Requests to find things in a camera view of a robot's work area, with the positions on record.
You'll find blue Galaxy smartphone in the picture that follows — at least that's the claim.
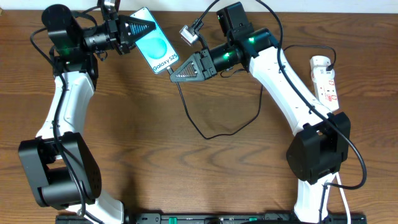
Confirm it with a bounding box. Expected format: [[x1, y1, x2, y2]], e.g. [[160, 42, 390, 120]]
[[131, 7, 179, 74]]

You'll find black charger cable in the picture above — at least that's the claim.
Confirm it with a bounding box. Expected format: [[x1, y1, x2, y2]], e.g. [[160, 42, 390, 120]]
[[167, 45, 337, 141]]

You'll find white power strip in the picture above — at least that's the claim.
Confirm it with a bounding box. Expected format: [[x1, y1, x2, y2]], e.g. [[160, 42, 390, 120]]
[[310, 55, 339, 111]]

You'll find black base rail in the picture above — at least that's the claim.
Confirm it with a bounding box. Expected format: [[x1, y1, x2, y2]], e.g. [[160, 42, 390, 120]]
[[55, 212, 368, 224]]

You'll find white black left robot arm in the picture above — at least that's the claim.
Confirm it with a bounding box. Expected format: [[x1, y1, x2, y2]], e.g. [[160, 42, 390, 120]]
[[18, 1, 156, 223]]

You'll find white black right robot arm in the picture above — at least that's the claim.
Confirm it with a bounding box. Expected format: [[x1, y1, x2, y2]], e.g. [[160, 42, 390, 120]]
[[170, 2, 352, 223]]

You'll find white power strip cord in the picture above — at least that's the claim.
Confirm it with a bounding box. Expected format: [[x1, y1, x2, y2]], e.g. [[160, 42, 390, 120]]
[[335, 172, 352, 224]]

